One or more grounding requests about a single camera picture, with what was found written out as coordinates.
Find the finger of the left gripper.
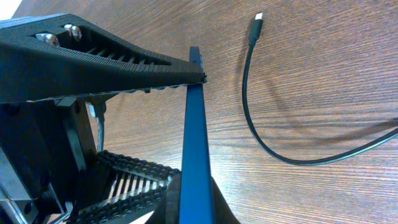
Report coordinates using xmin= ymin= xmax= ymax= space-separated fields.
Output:
xmin=1 ymin=14 xmax=206 ymax=103
xmin=67 ymin=151 xmax=181 ymax=223

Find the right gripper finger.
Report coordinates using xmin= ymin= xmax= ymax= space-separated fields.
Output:
xmin=164 ymin=174 xmax=239 ymax=224

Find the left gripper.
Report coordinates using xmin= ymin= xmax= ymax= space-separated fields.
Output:
xmin=1 ymin=97 xmax=108 ymax=223

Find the black USB charging cable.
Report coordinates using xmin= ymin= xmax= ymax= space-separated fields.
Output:
xmin=241 ymin=12 xmax=398 ymax=166

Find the blue screen Galaxy smartphone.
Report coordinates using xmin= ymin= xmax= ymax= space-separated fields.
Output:
xmin=178 ymin=46 xmax=216 ymax=224

